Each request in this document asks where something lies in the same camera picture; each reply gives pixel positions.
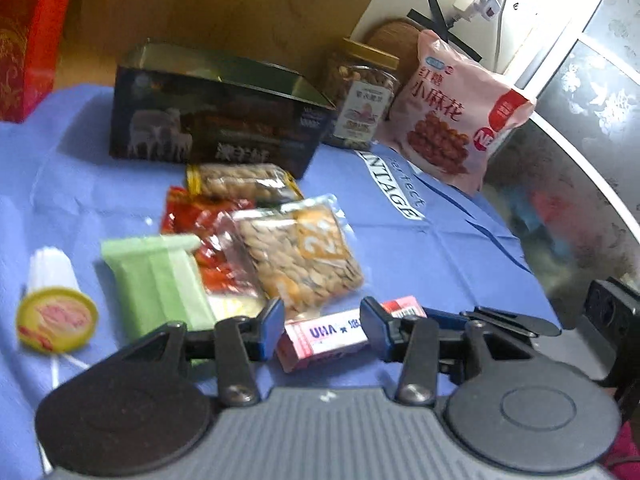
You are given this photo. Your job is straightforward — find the red gift box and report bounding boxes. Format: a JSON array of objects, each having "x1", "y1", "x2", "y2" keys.
[{"x1": 1, "y1": 0, "x2": 70, "y2": 122}]

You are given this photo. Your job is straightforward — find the yellow lid white cup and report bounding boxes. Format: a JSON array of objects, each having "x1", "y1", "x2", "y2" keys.
[{"x1": 15, "y1": 247, "x2": 99, "y2": 354}]

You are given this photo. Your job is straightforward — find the clear nut jar gold lid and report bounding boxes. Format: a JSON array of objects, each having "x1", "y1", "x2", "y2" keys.
[{"x1": 322, "y1": 38, "x2": 400, "y2": 151}]

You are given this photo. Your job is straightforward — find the woven brown mat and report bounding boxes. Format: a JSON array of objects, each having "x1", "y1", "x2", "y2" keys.
[{"x1": 364, "y1": 20, "x2": 420, "y2": 79}]

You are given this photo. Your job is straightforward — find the light green snack packet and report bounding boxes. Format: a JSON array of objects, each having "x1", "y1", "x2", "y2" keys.
[{"x1": 101, "y1": 234, "x2": 216, "y2": 339}]

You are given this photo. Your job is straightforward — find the pink UHA candy box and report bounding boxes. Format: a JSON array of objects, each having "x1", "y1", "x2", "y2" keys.
[{"x1": 275, "y1": 294, "x2": 429, "y2": 374}]

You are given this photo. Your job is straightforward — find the white wall charger cables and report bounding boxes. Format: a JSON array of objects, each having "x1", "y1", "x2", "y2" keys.
[{"x1": 451, "y1": 0, "x2": 522, "y2": 74}]

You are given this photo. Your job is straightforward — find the clear seed snack bag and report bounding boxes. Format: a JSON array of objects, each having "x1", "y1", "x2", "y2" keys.
[{"x1": 231, "y1": 194, "x2": 366, "y2": 322}]

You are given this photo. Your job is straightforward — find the wooden board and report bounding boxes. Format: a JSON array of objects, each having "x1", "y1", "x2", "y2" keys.
[{"x1": 55, "y1": 0, "x2": 371, "y2": 89}]

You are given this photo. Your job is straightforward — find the black tin box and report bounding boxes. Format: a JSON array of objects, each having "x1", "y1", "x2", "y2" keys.
[{"x1": 110, "y1": 41, "x2": 334, "y2": 179}]

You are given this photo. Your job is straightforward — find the red snack packet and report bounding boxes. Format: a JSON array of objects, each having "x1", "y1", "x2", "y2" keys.
[{"x1": 160, "y1": 186, "x2": 264, "y2": 300}]

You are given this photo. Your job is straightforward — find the pink twisted snack bag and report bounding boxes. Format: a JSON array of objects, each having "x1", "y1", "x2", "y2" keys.
[{"x1": 378, "y1": 29, "x2": 536, "y2": 195}]

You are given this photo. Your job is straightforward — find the blue tablecloth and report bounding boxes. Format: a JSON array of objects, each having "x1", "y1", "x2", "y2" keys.
[{"x1": 1, "y1": 84, "x2": 554, "y2": 479}]

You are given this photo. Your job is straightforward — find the peanut snack bag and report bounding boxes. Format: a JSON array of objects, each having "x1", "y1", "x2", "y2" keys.
[{"x1": 186, "y1": 164, "x2": 304, "y2": 205}]

